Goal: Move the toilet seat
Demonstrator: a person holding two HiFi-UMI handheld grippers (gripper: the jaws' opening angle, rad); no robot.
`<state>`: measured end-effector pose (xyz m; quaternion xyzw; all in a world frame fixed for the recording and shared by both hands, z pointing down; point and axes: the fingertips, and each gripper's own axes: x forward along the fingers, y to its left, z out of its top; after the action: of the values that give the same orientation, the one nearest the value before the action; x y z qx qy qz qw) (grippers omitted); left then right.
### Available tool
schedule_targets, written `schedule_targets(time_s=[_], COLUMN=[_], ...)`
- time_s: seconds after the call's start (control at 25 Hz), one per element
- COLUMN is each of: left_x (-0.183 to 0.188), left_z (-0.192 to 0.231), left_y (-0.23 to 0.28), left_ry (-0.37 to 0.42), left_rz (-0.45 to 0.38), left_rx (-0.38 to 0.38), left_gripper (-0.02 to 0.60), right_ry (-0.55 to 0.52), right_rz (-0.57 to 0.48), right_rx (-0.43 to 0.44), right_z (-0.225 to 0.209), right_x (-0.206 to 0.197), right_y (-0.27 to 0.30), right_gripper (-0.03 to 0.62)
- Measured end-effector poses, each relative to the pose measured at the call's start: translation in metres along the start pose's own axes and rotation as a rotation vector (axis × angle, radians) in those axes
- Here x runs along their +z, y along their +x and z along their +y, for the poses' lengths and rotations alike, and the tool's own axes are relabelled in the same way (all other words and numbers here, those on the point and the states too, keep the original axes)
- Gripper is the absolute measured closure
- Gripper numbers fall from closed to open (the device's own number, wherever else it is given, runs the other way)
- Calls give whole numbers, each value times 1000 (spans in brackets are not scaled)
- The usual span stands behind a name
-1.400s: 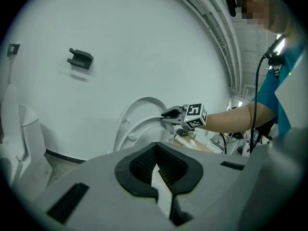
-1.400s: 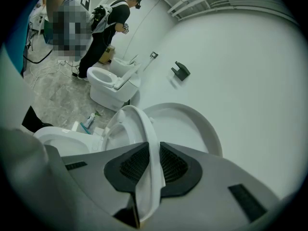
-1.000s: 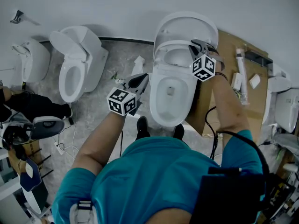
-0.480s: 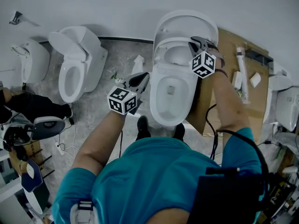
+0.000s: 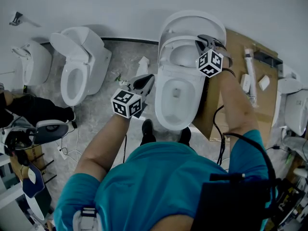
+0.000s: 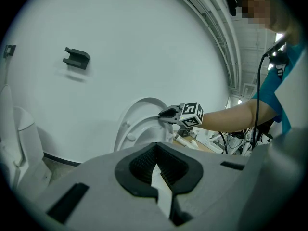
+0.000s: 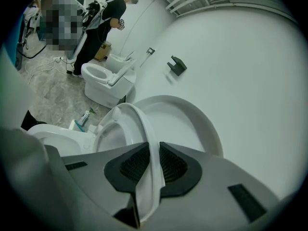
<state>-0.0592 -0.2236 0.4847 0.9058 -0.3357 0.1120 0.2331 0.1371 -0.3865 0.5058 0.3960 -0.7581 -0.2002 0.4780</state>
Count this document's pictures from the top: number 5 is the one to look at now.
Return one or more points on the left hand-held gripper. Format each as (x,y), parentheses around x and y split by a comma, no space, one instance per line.
(125,103)

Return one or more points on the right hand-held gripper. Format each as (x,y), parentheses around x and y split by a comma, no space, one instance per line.
(210,62)

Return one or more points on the person's right forearm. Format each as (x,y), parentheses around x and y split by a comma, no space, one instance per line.
(233,100)

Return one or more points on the person's left forearm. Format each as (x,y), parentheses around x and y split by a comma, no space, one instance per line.
(101,143)

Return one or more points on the white smart toilet bowl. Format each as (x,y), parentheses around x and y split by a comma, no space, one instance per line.
(168,119)

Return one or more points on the white toilet with tank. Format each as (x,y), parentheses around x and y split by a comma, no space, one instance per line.
(96,64)

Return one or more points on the person's right hand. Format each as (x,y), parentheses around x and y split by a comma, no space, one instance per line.
(220,46)

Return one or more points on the crumpled white tissue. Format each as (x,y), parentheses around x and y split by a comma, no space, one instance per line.
(144,67)

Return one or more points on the small green sprig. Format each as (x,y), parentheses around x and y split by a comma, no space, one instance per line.
(118,78)

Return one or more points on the large cardboard box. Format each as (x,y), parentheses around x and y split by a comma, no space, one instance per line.
(237,47)

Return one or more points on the black wrist band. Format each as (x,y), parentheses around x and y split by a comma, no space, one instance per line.
(228,70)

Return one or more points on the person's left black shoe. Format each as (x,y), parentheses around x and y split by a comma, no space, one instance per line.
(147,131)

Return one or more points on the person's black shoe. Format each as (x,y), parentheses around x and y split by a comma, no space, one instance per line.
(185,136)
(147,131)

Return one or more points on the small white rectangular box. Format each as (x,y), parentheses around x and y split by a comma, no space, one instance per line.
(246,82)

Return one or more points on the white tube in plastic wrap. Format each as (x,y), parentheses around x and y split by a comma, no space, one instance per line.
(251,76)

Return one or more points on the black phone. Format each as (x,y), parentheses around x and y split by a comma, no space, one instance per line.
(267,56)

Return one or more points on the person's right black shoe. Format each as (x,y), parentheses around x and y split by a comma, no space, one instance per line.
(185,136)

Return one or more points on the small white square box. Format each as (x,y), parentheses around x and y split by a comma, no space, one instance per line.
(264,82)

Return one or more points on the person's teal shirt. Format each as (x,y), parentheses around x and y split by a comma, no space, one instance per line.
(156,182)

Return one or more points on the dark grey oval device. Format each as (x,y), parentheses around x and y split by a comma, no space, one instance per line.
(51,129)

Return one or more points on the white power strip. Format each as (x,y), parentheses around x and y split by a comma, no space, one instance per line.
(62,153)

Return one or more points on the small printed cardboard box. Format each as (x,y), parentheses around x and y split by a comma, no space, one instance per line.
(36,153)

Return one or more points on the black metal rods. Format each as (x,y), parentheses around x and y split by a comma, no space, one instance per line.
(50,178)

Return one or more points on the green plastic item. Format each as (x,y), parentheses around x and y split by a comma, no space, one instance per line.
(290,157)

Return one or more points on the black waist pack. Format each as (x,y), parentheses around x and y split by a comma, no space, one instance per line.
(228,206)

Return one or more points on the black rack with devices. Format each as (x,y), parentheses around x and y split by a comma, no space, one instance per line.
(293,201)

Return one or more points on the black and white wall sprayer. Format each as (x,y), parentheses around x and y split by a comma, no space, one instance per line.
(16,18)

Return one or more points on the white shelf frame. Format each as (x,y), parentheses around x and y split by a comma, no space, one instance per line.
(9,196)

